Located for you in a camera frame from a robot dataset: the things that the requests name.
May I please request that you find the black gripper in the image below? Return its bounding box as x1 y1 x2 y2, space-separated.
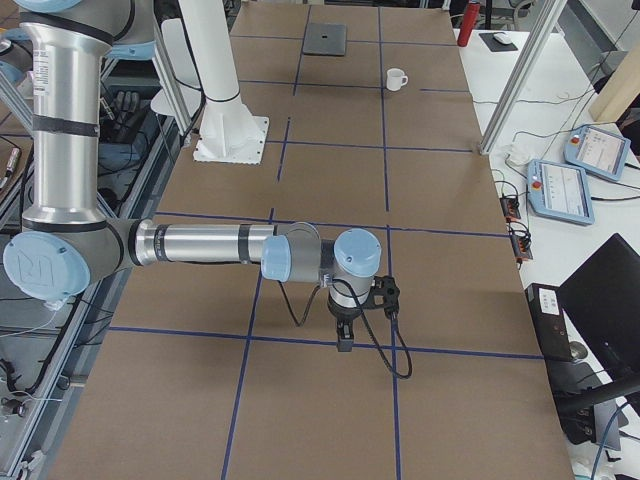
327 291 362 353

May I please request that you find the white plastic cup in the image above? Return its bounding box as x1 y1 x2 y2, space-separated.
385 68 408 92

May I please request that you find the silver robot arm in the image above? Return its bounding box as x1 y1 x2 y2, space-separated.
3 1 381 352

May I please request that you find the black open laptop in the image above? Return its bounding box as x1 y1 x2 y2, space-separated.
556 233 639 379

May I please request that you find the silver closed laptop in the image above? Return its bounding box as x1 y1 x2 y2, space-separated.
302 23 347 57

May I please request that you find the orange black hub near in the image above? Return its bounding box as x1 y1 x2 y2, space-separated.
507 221 533 264

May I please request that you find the orange black hub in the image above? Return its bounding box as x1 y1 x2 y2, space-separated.
507 221 533 264
498 180 521 221

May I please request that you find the orange black hub far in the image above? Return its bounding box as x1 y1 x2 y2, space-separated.
498 180 521 221

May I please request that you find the black desktop box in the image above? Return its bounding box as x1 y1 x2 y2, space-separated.
525 283 621 451

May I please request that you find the blue teach pendant near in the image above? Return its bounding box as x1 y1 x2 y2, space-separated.
527 159 595 225

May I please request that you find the blue teach pendant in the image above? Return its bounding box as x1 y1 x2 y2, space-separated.
564 125 631 182
527 159 595 225

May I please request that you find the blue teach pendant far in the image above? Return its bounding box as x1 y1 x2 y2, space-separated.
564 125 631 182

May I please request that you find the black mouse pad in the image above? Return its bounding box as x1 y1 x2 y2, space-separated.
479 31 518 52

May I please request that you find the white computer mouse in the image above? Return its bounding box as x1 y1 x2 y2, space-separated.
493 32 513 45

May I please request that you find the red water bottle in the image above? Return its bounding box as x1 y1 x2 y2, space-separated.
457 0 481 47

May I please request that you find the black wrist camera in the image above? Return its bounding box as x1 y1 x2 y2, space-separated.
367 275 400 320

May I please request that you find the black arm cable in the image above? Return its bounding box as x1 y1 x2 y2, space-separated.
279 278 414 381

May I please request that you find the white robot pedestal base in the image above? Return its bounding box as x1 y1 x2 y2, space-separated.
179 0 269 165

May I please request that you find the aluminium frame post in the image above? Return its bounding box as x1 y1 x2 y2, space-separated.
478 0 567 155

